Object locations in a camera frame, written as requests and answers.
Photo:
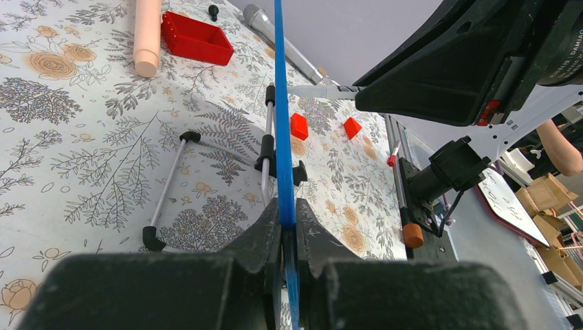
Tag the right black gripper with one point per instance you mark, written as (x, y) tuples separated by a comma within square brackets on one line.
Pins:
[(468, 60)]

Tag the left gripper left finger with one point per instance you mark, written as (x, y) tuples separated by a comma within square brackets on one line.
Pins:
[(238, 287)]

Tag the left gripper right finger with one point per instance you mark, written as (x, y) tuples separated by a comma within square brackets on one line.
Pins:
[(340, 290)]

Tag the blue-framed whiteboard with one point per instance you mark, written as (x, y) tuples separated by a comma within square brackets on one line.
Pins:
[(283, 164)]

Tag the red-capped marker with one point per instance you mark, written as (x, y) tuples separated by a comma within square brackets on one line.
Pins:
[(392, 160)]

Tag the blue-capped marker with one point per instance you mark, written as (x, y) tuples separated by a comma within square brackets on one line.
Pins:
[(329, 92)]

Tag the person forearm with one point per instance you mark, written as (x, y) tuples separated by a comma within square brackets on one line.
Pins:
[(566, 158)]

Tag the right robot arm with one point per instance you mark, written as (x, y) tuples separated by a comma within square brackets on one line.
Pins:
[(459, 164)]

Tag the brown cork cylinder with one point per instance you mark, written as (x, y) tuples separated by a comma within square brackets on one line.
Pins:
[(412, 235)]

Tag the red wedge block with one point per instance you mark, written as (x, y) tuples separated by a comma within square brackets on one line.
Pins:
[(352, 127)]

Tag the red cube block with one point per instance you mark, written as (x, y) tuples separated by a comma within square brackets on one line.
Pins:
[(299, 127)]

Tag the cardboard boxes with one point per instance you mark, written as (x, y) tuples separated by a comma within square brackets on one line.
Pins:
[(541, 200)]

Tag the silver grey microphone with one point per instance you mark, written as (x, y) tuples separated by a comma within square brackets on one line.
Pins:
[(274, 32)]

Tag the floral patterned table mat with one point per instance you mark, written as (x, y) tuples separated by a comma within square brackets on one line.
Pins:
[(87, 144)]

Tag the small black knob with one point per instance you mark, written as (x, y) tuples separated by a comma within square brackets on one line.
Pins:
[(213, 11)]

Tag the red rectangular tray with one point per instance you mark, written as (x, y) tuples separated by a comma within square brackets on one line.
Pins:
[(189, 38)]

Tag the pink plastic cylinder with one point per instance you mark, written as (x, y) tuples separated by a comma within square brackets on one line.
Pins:
[(147, 35)]

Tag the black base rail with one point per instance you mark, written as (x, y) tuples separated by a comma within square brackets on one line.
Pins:
[(437, 247)]

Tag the background whiteboard red frame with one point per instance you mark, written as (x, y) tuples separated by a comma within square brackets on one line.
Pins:
[(507, 209)]

